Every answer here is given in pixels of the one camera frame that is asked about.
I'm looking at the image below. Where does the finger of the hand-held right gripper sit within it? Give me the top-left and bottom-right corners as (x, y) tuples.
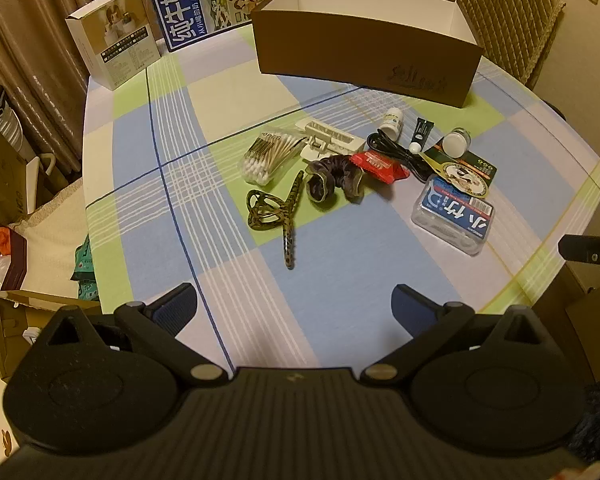
(558, 235), (600, 266)

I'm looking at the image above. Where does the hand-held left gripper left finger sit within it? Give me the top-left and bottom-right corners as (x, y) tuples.
(30, 282), (228, 388)

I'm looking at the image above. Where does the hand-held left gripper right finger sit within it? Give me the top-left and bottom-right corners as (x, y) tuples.
(360, 284), (556, 388)

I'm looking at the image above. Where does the clear box with blue label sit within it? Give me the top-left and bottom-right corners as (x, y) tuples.
(411, 175), (496, 257)

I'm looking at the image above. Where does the green carded balm jar pack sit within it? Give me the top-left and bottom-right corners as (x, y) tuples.
(422, 127), (497, 198)

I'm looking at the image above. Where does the red snack packet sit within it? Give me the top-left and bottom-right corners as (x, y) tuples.
(350, 150), (411, 186)

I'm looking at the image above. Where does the black cable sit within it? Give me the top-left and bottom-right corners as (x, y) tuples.
(367, 129), (438, 181)

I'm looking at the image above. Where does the black lip gel tube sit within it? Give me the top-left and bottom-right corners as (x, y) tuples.
(409, 117), (433, 153)

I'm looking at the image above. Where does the bag of cotton swabs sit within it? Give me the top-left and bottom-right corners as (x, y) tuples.
(240, 129), (308, 186)

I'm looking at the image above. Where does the white pill bottle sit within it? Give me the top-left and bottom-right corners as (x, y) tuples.
(380, 107), (406, 138)

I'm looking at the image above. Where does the white hair claw clip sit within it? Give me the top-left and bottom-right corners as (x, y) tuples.
(295, 117), (366, 161)

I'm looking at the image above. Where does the brown cardboard storage box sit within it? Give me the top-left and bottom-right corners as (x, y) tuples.
(251, 0), (485, 109)

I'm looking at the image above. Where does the checked cloth desktop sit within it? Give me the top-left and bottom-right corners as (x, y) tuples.
(82, 22), (600, 381)

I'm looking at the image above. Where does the green patterned cloth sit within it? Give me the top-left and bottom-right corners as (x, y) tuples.
(71, 232), (101, 302)

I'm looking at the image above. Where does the dark red wooden box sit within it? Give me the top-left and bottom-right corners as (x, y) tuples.
(0, 227), (28, 292)

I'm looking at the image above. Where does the open cardboard box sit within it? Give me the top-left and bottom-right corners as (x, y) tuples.
(0, 289), (83, 382)

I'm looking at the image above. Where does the quilted beige chair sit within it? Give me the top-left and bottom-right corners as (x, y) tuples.
(450, 0), (566, 91)

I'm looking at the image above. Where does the stack of white bowls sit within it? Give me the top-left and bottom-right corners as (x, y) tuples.
(0, 87), (31, 161)

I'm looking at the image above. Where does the white product box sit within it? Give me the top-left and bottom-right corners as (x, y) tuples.
(65, 0), (159, 92)

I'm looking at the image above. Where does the blue milk carton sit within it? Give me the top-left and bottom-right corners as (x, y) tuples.
(140, 0), (281, 53)

